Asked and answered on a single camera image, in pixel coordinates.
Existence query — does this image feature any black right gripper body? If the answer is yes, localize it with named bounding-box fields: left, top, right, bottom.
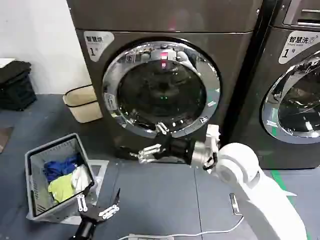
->
left=159, top=134, right=196, bottom=165

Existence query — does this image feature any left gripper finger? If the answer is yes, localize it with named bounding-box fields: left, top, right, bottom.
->
left=98, top=187, right=121, bottom=220
left=76, top=181, right=98, bottom=213

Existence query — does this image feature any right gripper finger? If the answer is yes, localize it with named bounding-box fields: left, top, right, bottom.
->
left=128, top=142, right=166, bottom=165
left=154, top=121, right=170, bottom=138

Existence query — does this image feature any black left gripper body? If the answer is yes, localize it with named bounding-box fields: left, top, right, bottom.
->
left=71, top=207, right=107, bottom=240

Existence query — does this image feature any yellow-green garment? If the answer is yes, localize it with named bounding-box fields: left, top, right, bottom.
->
left=47, top=173, right=77, bottom=204

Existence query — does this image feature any white garment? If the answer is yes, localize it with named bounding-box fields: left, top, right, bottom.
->
left=71, top=164, right=94, bottom=194

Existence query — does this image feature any round glass dryer door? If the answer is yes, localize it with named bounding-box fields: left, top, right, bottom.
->
left=259, top=49, right=320, bottom=139
left=101, top=37, right=222, bottom=140

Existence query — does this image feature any pale flat floor plate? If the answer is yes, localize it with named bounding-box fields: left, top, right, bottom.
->
left=88, top=159, right=110, bottom=201

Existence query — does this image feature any blue garment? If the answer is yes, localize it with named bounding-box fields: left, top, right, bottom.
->
left=43, top=154, right=83, bottom=182

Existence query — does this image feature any grey plastic laundry basket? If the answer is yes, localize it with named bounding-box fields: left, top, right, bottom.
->
left=24, top=132, right=97, bottom=222

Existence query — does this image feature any flat white device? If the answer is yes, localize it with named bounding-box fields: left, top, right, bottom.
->
left=128, top=232, right=175, bottom=240

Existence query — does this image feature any beige bin with black bands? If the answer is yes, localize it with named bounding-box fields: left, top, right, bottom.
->
left=62, top=84, right=104, bottom=124

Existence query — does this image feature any grey dryer with number sticker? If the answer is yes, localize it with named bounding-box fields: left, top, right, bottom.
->
left=66, top=0, right=264, bottom=165

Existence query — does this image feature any green floor tape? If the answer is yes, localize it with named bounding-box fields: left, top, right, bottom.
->
left=271, top=169, right=296, bottom=201

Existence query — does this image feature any black plastic crate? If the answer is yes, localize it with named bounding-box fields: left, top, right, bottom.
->
left=0, top=74, right=38, bottom=112

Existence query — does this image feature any grey dryer with drawer panel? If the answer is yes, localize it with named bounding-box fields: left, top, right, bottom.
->
left=228, top=0, right=320, bottom=171

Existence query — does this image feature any folded black cloth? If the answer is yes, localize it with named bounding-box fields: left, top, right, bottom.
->
left=0, top=59, right=32, bottom=85

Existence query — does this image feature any white box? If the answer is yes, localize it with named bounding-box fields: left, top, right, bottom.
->
left=0, top=57, right=17, bottom=69

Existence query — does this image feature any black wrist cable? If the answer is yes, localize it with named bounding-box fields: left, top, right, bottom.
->
left=203, top=149, right=220, bottom=171

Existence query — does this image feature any silver metal bracket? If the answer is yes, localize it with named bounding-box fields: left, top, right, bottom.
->
left=229, top=192, right=244, bottom=217

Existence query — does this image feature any thin white cable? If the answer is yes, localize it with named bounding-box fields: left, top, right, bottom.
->
left=119, top=215, right=245, bottom=240

